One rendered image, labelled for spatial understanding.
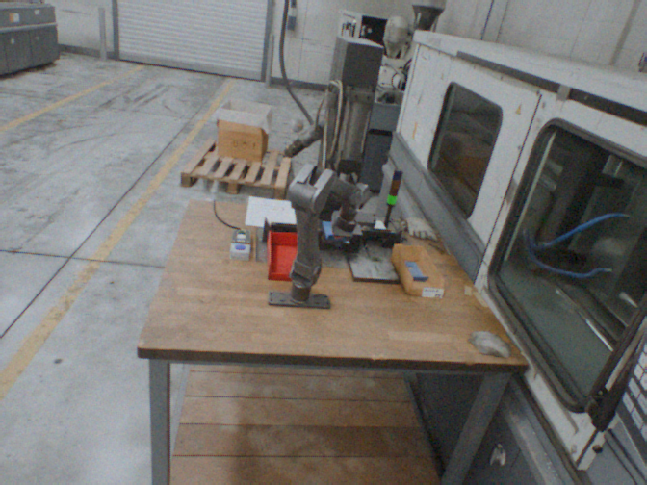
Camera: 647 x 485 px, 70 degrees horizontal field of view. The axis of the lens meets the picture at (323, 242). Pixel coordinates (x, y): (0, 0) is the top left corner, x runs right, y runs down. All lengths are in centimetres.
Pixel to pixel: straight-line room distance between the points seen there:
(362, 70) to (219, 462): 149
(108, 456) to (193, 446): 43
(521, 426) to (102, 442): 163
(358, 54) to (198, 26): 937
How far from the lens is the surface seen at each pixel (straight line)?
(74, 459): 227
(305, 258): 138
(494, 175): 203
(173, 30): 1109
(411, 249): 185
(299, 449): 197
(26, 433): 241
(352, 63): 170
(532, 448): 160
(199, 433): 199
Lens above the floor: 175
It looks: 27 degrees down
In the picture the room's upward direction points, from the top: 10 degrees clockwise
